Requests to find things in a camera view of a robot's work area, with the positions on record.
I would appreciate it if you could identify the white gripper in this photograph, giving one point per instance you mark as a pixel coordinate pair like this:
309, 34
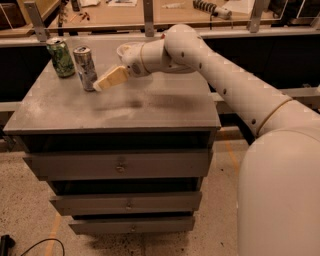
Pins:
132, 61

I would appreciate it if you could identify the silver blue redbull can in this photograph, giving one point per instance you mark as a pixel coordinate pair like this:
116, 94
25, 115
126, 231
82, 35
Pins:
85, 67

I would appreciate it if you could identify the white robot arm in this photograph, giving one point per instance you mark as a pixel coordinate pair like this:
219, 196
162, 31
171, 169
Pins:
278, 203

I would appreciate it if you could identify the green soda can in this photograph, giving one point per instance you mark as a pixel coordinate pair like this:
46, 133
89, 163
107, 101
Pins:
61, 58

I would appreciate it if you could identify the white ceramic bowl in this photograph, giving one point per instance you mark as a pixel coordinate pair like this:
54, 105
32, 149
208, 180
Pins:
129, 49

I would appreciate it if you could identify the wooden workbench behind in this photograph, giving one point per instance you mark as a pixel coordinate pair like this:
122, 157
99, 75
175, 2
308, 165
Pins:
108, 17

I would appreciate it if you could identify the grey drawer cabinet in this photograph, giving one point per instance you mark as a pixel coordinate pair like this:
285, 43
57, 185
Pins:
162, 112

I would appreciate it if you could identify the top grey drawer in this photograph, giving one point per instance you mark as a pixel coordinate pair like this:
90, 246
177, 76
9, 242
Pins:
60, 166

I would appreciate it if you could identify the grey drawer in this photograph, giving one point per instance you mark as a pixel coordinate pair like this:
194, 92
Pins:
133, 225
60, 166
101, 204

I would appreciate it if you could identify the middle grey drawer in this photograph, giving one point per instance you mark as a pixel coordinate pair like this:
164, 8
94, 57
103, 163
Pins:
101, 204

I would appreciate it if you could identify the bottom grey drawer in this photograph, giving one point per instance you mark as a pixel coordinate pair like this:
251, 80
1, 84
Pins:
133, 225

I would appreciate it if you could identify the black plug box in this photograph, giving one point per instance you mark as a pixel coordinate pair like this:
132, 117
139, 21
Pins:
6, 242

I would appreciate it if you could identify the middle metal rail bracket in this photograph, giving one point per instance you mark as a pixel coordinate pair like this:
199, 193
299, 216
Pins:
148, 18

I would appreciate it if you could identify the metal rail bracket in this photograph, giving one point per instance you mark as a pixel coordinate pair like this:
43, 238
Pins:
41, 31
256, 14
148, 18

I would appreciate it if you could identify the left metal rail bracket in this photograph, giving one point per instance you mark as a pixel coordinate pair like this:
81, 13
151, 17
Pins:
41, 31

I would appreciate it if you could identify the black ribbed handle tool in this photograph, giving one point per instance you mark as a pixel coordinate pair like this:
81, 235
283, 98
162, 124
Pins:
212, 9

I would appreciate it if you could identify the right metal rail bracket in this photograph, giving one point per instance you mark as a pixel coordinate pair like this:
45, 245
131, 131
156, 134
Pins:
256, 14

